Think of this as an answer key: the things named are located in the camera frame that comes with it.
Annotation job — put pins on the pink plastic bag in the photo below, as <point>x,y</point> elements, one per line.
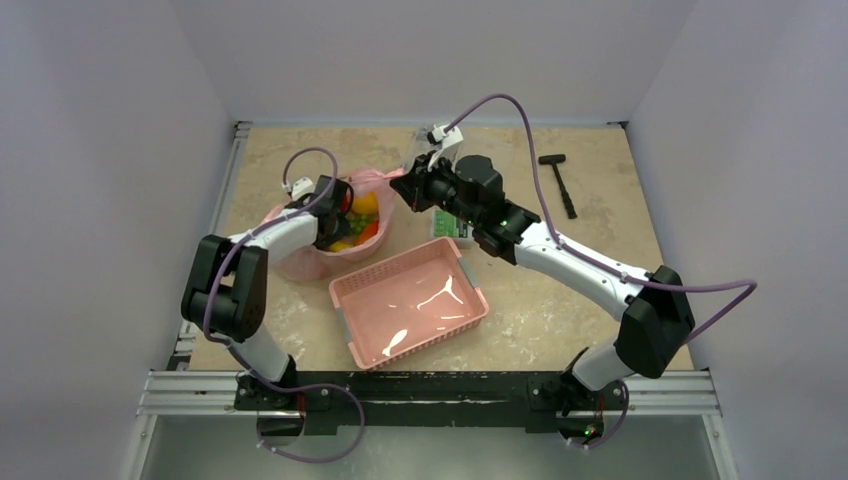
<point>310,263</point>

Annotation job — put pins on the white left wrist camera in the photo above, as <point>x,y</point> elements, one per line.
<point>300,188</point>

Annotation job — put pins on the yellow fake banana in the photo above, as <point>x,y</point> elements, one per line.
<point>340,246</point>

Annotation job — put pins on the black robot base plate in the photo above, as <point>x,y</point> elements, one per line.
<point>534,401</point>

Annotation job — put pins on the orange fake fruit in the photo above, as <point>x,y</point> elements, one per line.
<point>365,205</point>

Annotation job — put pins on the aluminium table frame rail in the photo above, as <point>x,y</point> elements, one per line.
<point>672,428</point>

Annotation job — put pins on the pink plastic basket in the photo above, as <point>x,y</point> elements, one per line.
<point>401,305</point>

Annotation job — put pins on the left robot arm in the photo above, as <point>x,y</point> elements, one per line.
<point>226,292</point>

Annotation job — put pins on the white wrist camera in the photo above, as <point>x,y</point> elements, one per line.
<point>445,142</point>
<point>300,188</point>

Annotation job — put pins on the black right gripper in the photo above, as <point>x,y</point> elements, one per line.
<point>419,186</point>

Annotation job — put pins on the green labelled small plastic case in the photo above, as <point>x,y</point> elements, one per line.
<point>445,225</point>

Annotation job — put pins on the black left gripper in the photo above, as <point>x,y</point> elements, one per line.
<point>342,230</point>

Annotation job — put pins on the red fake fruit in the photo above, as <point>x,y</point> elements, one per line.
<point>368,232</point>

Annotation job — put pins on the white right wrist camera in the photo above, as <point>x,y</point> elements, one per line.
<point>445,142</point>

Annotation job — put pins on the black hammer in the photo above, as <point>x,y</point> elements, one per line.
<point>554,161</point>

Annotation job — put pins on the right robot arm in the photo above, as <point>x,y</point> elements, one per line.
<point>654,315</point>

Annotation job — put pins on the green fake grapes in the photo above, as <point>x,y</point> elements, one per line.
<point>358,222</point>

